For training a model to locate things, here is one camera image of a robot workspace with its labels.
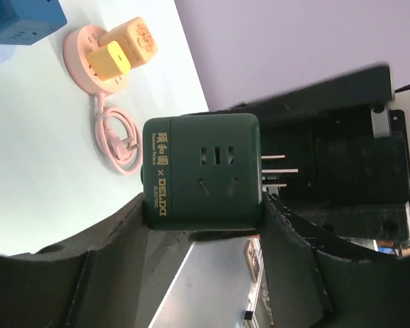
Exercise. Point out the dark green cube socket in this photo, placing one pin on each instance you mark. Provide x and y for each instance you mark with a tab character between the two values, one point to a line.
204	172

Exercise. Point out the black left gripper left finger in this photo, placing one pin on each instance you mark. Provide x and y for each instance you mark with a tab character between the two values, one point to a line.
92	279

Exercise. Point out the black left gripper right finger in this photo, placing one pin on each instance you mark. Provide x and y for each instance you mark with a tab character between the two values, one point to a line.
317	279

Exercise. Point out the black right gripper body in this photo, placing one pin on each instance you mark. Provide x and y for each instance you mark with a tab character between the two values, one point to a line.
337	155

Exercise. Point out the pink round power strip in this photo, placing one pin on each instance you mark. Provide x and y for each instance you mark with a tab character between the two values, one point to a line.
116	133

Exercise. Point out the yellow USB charger plug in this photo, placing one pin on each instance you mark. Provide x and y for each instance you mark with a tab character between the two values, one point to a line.
108	61

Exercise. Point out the beige cube socket adapter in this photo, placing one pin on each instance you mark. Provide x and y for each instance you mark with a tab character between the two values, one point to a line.
135	40

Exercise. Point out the blue cube socket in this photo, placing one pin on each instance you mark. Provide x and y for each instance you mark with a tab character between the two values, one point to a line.
24	22

